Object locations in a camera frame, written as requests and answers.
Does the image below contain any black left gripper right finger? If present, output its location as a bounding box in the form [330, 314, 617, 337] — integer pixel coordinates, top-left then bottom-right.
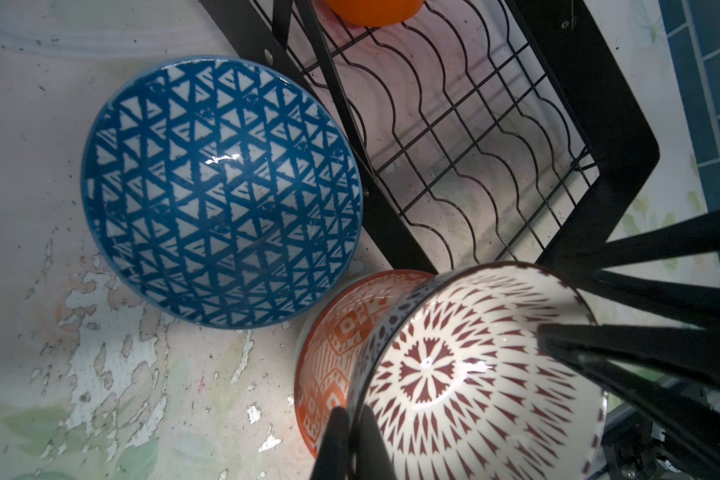
[353, 405, 396, 480]

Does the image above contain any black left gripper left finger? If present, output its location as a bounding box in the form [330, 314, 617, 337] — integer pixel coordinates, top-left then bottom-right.
[310, 407, 349, 480]

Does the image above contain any orange patterned cream bowl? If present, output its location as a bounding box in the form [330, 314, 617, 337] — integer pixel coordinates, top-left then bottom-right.
[293, 269, 433, 456]

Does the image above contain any orange plastic bowl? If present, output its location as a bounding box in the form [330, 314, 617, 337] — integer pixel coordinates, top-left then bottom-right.
[326, 0, 424, 27]

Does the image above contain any blue white patterned bowl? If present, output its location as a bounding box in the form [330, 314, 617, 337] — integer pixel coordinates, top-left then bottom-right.
[81, 56, 363, 330]

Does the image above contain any black wire dish rack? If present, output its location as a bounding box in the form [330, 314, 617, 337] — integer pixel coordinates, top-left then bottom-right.
[199, 0, 720, 480]

